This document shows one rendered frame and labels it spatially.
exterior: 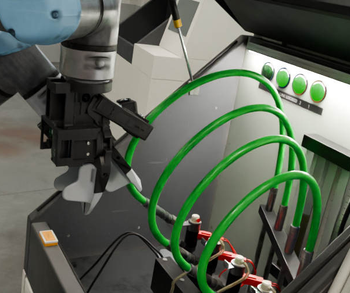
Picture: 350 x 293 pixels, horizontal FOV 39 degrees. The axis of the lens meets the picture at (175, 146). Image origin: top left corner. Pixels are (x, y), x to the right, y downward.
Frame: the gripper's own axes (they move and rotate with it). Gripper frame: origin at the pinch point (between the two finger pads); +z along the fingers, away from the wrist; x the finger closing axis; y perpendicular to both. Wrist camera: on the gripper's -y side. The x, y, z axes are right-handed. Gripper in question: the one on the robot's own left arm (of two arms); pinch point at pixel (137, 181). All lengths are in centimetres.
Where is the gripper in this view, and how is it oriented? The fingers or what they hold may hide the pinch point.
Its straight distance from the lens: 93.2
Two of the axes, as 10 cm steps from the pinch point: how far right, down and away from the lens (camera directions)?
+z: 5.8, 7.5, 3.1
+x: 3.1, 1.5, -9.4
